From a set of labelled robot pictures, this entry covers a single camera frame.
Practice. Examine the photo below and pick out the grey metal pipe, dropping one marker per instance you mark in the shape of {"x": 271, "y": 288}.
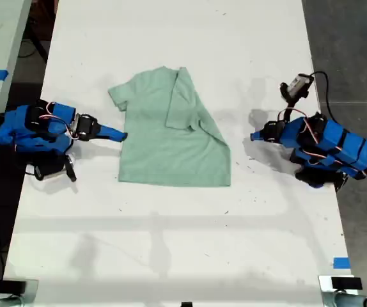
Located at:
{"x": 349, "y": 300}

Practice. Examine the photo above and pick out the pale green T-shirt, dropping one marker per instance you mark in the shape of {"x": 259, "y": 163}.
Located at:
{"x": 158, "y": 150}

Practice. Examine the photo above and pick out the small black box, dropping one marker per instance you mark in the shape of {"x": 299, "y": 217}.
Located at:
{"x": 14, "y": 286}
{"x": 346, "y": 283}

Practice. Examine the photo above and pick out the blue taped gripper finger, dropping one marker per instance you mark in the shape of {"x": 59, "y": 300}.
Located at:
{"x": 111, "y": 138}
{"x": 258, "y": 133}
{"x": 113, "y": 131}
{"x": 258, "y": 139}

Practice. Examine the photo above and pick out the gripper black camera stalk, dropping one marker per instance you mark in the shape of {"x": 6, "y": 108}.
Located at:
{"x": 71, "y": 168}
{"x": 290, "y": 108}

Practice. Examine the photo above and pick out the small black edge clip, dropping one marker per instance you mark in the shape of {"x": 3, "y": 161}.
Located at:
{"x": 186, "y": 304}

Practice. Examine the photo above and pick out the blue and black arm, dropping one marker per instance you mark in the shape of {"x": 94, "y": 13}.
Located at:
{"x": 337, "y": 144}
{"x": 23, "y": 131}

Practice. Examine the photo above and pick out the silver metal corner plate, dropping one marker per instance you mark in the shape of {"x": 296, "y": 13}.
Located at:
{"x": 324, "y": 283}
{"x": 32, "y": 288}

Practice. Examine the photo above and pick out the short blue tape strip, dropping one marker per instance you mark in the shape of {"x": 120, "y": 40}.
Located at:
{"x": 341, "y": 262}

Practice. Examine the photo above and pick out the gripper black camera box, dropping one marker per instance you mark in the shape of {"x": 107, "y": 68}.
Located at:
{"x": 298, "y": 83}
{"x": 50, "y": 171}

